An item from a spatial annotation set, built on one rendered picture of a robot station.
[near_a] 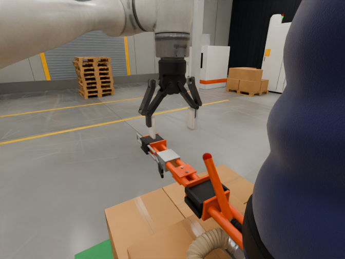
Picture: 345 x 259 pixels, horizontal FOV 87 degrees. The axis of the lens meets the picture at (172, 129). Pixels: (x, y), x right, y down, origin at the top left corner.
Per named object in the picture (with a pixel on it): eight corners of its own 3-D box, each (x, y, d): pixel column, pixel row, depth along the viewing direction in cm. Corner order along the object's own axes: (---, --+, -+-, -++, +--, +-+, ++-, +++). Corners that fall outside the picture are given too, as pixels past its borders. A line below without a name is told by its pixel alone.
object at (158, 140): (166, 150, 76) (166, 140, 74) (150, 154, 73) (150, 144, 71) (158, 142, 83) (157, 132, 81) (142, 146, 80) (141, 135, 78)
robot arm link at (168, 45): (197, 34, 44) (196, 59, 47) (178, 36, 52) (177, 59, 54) (164, 32, 40) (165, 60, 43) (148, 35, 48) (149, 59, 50)
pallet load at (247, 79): (268, 93, 696) (272, 69, 661) (251, 96, 644) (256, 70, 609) (241, 89, 788) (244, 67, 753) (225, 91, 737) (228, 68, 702)
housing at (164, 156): (180, 167, 66) (181, 156, 64) (164, 172, 63) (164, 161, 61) (171, 158, 72) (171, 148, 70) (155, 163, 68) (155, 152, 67)
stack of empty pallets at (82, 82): (116, 95, 669) (111, 57, 619) (83, 98, 613) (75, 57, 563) (107, 89, 769) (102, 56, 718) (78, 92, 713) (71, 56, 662)
